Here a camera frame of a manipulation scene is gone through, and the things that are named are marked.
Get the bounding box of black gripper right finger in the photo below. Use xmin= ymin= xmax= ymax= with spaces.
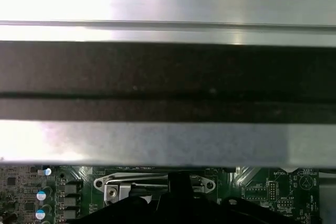
xmin=178 ymin=172 xmax=293 ymax=224

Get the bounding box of black open PC case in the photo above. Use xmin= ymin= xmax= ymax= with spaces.
xmin=0 ymin=39 xmax=336 ymax=224

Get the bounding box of green motherboard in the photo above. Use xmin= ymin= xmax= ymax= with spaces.
xmin=0 ymin=165 xmax=320 ymax=224

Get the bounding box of thin wire locking lever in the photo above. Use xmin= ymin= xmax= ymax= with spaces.
xmin=103 ymin=173 xmax=170 ymax=190

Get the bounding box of CPU socket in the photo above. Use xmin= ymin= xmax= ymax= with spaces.
xmin=93 ymin=173 xmax=217 ymax=209

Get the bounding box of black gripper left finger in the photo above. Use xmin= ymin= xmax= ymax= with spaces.
xmin=75 ymin=172 xmax=180 ymax=224

